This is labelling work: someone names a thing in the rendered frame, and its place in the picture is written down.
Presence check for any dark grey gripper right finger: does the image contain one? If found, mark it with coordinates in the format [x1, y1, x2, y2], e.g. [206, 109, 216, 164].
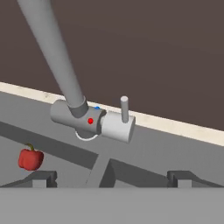
[166, 170, 224, 189]

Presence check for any grey metal sink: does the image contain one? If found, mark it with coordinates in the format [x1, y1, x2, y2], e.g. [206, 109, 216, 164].
[0, 90, 224, 189]

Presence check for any grey sink tap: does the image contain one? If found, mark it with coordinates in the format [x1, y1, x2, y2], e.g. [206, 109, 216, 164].
[17, 0, 107, 142]

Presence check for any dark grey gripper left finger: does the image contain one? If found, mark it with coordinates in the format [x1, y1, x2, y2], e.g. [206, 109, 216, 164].
[0, 170, 58, 189]

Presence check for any red bell pepper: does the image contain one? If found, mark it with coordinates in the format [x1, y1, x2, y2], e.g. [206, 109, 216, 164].
[17, 143, 45, 172]

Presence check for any grey tap handle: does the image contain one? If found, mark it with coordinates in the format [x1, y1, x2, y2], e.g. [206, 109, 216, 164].
[101, 95, 137, 144]

